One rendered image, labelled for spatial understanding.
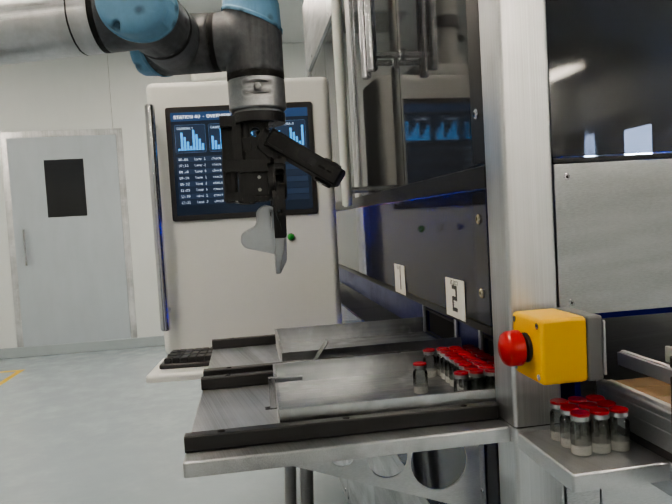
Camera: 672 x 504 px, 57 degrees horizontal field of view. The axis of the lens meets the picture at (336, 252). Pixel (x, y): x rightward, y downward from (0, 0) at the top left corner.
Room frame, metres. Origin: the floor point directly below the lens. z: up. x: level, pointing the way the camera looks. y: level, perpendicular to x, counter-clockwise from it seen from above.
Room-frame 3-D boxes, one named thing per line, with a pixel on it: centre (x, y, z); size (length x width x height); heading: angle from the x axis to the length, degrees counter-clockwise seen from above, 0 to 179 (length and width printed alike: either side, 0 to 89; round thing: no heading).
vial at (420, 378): (0.92, -0.12, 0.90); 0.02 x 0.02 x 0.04
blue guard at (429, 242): (1.76, -0.06, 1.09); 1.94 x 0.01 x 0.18; 8
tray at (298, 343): (1.26, -0.04, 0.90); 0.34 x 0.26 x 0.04; 98
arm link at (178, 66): (0.81, 0.19, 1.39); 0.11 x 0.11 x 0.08; 88
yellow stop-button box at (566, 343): (0.69, -0.24, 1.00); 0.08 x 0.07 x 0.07; 98
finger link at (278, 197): (0.80, 0.07, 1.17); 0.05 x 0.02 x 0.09; 8
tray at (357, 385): (0.92, -0.07, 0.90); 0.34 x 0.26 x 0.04; 98
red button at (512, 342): (0.68, -0.20, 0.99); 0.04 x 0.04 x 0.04; 8
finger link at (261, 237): (0.81, 0.09, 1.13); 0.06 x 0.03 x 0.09; 98
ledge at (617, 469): (0.68, -0.29, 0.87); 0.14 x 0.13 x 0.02; 98
